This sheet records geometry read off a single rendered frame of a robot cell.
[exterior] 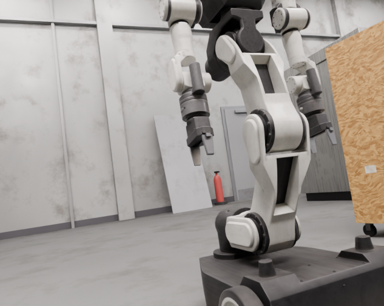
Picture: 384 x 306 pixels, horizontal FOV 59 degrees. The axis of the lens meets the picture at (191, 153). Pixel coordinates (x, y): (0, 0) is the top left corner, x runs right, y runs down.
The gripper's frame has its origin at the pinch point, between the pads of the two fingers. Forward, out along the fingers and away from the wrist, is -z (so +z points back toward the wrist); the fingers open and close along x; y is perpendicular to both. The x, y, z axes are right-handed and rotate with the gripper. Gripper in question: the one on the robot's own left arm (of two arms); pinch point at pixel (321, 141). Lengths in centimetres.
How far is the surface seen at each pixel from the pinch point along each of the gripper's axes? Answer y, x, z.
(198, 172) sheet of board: 167, -532, 78
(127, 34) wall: 80, -537, 397
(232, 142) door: 280, -569, 137
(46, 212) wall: -125, -577, 59
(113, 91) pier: 28, -538, 269
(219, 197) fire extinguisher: 208, -549, 22
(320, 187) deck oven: 249, -297, -9
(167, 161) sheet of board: 107, -534, 111
